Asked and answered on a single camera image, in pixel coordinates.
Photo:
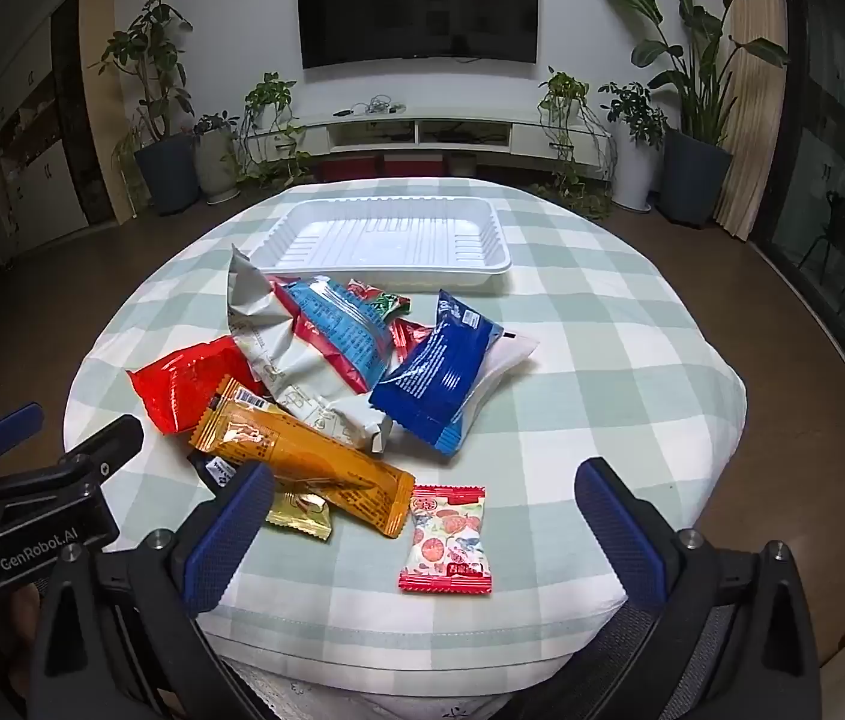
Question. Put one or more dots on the small white pot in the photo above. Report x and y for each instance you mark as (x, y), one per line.
(461, 165)

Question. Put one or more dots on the plain white snack packet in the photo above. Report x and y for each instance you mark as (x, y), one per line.
(509, 356)

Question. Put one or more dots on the black snack packet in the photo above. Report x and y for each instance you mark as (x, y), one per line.
(212, 469)

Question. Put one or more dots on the large broad-leaf plant dark pot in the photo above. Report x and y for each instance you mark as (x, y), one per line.
(696, 180)

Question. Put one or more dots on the green white checked tablecloth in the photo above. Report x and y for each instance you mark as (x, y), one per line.
(580, 360)

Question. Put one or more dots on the white fruit print candy packet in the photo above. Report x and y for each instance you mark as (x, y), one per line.
(445, 540)

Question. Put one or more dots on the bushy plant white pot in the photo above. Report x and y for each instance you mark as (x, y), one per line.
(636, 172)

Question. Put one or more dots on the dark blue snack packet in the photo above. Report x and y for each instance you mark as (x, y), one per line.
(437, 367)

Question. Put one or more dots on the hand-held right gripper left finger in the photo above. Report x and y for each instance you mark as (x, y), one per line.
(227, 532)

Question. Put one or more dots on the light blue red snack packet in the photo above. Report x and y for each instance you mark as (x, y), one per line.
(340, 326)

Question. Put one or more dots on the small red green snack packet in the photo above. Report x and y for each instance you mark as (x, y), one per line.
(385, 302)

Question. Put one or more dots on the gold foil snack packet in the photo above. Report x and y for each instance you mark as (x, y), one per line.
(302, 514)

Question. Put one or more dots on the large red snack packet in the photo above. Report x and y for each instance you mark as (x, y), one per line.
(182, 382)

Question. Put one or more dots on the red storage box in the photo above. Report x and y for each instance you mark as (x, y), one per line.
(347, 169)
(413, 166)

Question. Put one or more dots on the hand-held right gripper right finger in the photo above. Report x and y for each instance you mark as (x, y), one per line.
(621, 532)

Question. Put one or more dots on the glass sliding door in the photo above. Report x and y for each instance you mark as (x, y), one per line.
(842, 165)

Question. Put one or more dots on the large grey white snack packet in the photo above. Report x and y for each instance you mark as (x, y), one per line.
(284, 360)

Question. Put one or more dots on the trailing vine plant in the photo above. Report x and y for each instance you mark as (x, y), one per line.
(565, 90)
(269, 97)

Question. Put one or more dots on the beige curtain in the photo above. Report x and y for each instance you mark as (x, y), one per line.
(756, 127)

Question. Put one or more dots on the long orange snack packet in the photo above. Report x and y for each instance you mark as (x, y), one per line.
(302, 457)

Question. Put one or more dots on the white television cabinet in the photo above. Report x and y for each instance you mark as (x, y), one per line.
(370, 136)

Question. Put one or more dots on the white built-in wall cabinet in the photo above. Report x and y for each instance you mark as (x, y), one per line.
(47, 180)

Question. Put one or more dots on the white plastic tray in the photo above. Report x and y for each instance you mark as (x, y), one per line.
(385, 236)

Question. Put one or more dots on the black wall television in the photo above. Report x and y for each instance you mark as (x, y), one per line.
(415, 7)

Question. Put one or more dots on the small plant grey pot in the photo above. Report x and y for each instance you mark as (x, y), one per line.
(216, 165)

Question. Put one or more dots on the tall leafy plant dark pot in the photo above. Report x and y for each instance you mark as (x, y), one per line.
(167, 172)

